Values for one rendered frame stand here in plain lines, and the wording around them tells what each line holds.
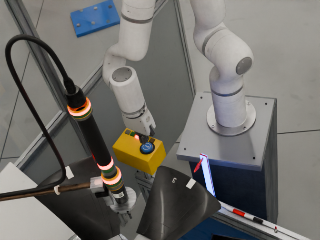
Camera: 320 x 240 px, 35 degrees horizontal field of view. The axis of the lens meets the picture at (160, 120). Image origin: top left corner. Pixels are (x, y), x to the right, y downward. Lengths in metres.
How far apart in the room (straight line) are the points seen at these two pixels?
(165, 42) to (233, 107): 0.89
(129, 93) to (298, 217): 1.54
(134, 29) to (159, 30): 1.15
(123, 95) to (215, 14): 0.36
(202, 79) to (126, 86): 1.99
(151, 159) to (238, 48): 0.49
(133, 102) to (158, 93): 1.16
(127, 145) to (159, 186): 0.33
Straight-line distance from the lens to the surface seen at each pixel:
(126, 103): 1.58
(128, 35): 1.45
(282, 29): 3.79
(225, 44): 1.66
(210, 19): 1.58
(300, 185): 2.95
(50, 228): 1.61
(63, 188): 1.23
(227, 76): 1.67
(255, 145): 1.91
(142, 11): 1.41
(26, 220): 1.59
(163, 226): 1.52
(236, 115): 1.91
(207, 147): 1.92
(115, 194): 1.22
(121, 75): 1.55
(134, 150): 1.84
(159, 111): 2.81
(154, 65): 2.62
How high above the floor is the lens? 2.51
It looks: 49 degrees down
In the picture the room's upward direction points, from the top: 16 degrees counter-clockwise
